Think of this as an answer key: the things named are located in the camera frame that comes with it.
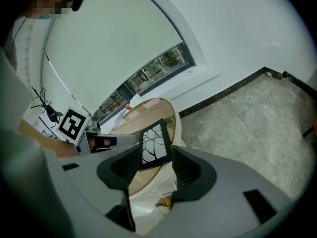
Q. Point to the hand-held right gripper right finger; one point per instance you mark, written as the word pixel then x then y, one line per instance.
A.
pixel 223 195

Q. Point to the blue flat pad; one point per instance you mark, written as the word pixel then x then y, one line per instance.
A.
pixel 120 116

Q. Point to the dark framed window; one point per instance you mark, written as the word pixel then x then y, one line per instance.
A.
pixel 158 66

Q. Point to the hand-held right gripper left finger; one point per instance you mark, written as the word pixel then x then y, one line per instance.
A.
pixel 86 182

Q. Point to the person's left forearm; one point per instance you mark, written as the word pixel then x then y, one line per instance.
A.
pixel 64 150

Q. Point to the black coat stand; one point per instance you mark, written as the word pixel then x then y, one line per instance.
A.
pixel 50 113

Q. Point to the person's right tan shoe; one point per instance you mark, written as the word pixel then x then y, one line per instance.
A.
pixel 163 202

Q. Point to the white roller blind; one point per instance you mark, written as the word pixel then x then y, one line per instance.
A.
pixel 104 46

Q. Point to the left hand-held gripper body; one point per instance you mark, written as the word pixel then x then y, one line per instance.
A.
pixel 71 125

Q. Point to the black framed picture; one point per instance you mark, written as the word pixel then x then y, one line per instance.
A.
pixel 153 145

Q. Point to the person's head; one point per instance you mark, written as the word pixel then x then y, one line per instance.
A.
pixel 47 1

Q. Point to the round glass coffee table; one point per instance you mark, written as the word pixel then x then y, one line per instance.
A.
pixel 153 108

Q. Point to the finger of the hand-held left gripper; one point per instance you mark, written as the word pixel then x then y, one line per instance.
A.
pixel 123 140

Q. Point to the small white door stopper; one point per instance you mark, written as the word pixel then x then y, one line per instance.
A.
pixel 268 74

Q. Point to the person's cream trousers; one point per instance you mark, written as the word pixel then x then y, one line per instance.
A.
pixel 153 222

